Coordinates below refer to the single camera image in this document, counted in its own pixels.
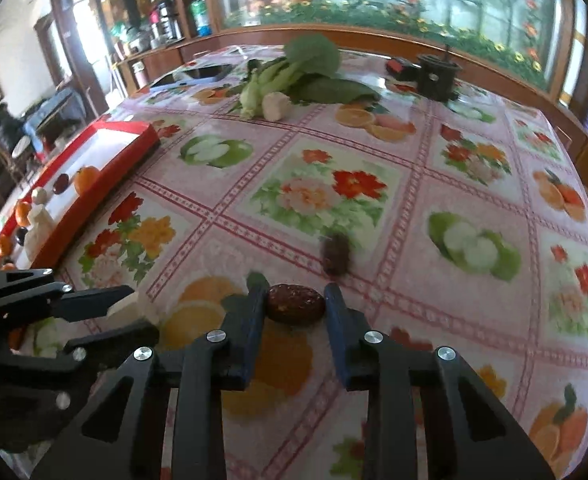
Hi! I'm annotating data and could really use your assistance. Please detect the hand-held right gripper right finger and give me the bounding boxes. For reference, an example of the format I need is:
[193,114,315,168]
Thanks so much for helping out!
[324,282,557,480]

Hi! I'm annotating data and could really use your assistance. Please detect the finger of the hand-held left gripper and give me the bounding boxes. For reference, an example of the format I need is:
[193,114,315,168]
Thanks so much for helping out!
[0,321,161,373]
[0,269,136,322]

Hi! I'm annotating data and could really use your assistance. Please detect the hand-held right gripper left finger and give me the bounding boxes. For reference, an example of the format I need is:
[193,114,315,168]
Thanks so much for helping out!
[29,272,271,480]

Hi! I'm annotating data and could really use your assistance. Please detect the red rimmed white tray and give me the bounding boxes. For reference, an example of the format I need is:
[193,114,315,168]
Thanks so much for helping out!
[0,120,161,273]

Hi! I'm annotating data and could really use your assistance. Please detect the blue covered furniture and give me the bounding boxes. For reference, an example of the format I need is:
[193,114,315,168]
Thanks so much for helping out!
[21,87,87,146]

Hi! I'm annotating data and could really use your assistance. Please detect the white vegetable piece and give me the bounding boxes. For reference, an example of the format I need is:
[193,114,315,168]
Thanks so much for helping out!
[261,91,292,122]

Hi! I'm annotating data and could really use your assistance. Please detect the dark green leaf vegetable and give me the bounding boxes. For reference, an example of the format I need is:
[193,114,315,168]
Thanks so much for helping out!
[291,77,382,105]

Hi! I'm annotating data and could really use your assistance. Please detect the green bok choy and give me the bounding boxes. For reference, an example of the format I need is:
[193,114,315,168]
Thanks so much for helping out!
[236,32,342,121]

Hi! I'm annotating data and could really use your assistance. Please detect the dark thermos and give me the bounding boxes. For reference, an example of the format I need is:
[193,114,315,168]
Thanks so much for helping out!
[150,2,175,46]

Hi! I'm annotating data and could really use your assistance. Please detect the green bottle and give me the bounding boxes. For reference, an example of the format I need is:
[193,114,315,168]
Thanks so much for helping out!
[190,0,211,37]

